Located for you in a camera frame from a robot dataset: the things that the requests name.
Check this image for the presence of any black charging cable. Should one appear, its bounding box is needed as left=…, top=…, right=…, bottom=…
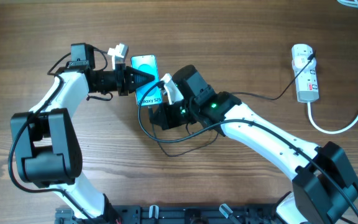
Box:
left=147, top=50, right=317, bottom=157

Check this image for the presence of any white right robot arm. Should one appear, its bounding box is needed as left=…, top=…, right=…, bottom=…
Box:
left=150, top=65, right=358, bottom=223

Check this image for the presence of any white charger plug adapter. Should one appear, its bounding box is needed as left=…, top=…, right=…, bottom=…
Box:
left=292, top=53, right=316, bottom=72

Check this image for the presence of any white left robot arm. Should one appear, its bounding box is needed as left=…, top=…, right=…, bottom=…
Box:
left=7, top=43, right=156, bottom=223

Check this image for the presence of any white power strip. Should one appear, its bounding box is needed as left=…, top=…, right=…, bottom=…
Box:
left=291, top=44, right=319, bottom=103

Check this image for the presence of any smartphone with teal screen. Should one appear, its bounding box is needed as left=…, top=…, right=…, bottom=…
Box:
left=130, top=54, right=163, bottom=108

